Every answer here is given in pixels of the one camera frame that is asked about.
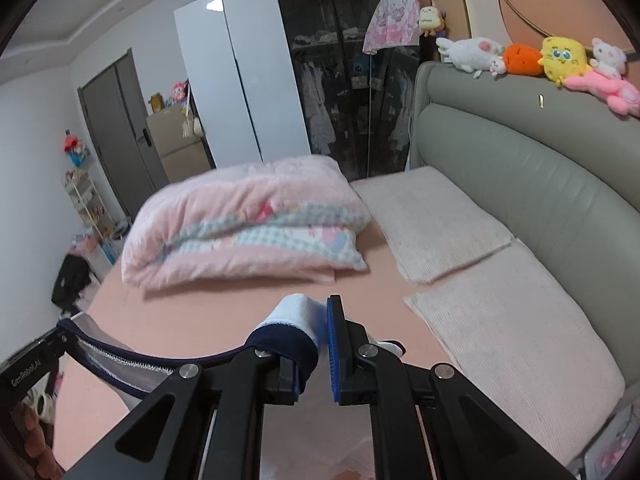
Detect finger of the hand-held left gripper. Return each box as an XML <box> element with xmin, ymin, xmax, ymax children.
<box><xmin>37</xmin><ymin>331</ymin><xmax>80</xmax><ymax>361</ymax></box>

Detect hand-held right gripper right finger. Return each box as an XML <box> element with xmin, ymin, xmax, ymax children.
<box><xmin>325</xmin><ymin>294</ymin><xmax>577</xmax><ymax>480</ymax></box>

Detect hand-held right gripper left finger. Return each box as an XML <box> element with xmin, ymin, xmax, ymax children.
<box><xmin>62</xmin><ymin>345</ymin><xmax>305</xmax><ymax>480</ymax></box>

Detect light blue navy-trimmed shirt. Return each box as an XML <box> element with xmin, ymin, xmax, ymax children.
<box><xmin>56</xmin><ymin>293</ymin><xmax>407</xmax><ymax>413</ymax></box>

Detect person's left hand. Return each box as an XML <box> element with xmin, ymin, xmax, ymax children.
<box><xmin>11</xmin><ymin>402</ymin><xmax>66</xmax><ymax>480</ymax></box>

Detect black bag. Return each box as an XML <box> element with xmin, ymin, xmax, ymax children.
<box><xmin>51</xmin><ymin>253</ymin><xmax>94</xmax><ymax>311</ymax></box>

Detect bed with pink sheet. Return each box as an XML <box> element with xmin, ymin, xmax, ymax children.
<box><xmin>52</xmin><ymin>255</ymin><xmax>466</xmax><ymax>480</ymax></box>

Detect pink cloth heap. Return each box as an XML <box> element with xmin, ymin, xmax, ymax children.
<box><xmin>69</xmin><ymin>232</ymin><xmax>107</xmax><ymax>263</ymax></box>

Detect blue and white bag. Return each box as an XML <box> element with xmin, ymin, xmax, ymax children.
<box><xmin>97</xmin><ymin>240</ymin><xmax>120</xmax><ymax>267</ymax></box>

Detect white shelf rack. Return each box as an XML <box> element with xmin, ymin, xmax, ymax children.
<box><xmin>63</xmin><ymin>167</ymin><xmax>125</xmax><ymax>243</ymax></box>

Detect pale pink textured pillow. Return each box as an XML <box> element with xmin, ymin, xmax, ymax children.
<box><xmin>403</xmin><ymin>237</ymin><xmax>627</xmax><ymax>467</ymax></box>
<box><xmin>351</xmin><ymin>166</ymin><xmax>516</xmax><ymax>286</ymax></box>

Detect folded pink checked quilt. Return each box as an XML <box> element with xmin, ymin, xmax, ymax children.
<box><xmin>121</xmin><ymin>154</ymin><xmax>372</xmax><ymax>292</ymax></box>

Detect colourful toys bundle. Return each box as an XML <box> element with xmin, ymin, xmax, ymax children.
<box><xmin>61</xmin><ymin>131</ymin><xmax>91</xmax><ymax>167</ymax></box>

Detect grey room door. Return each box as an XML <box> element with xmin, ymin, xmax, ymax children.
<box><xmin>77</xmin><ymin>48</ymin><xmax>172</xmax><ymax>221</ymax></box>

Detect beige drawer cabinet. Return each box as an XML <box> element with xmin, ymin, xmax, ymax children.
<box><xmin>146</xmin><ymin>105</ymin><xmax>215</xmax><ymax>184</ymax></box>

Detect grey padded headboard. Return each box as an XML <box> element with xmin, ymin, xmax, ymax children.
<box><xmin>409</xmin><ymin>61</ymin><xmax>640</xmax><ymax>467</ymax></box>

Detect dark glass wardrobe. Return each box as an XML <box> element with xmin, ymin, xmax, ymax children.
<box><xmin>273</xmin><ymin>0</ymin><xmax>422</xmax><ymax>182</ymax></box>

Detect white wardrobe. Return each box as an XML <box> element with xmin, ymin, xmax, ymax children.
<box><xmin>173</xmin><ymin>0</ymin><xmax>315</xmax><ymax>170</ymax></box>

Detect white bunny plush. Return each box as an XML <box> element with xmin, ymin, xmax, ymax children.
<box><xmin>435</xmin><ymin>36</ymin><xmax>507</xmax><ymax>79</ymax></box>

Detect orange carrot plush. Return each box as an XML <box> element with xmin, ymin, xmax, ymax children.
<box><xmin>501</xmin><ymin>42</ymin><xmax>546</xmax><ymax>77</ymax></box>

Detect yellow sponge plush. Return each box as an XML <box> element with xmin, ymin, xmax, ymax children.
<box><xmin>538</xmin><ymin>36</ymin><xmax>589</xmax><ymax>84</ymax></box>

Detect pink plush toy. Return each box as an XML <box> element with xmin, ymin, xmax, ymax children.
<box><xmin>562</xmin><ymin>71</ymin><xmax>640</xmax><ymax>119</ymax></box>

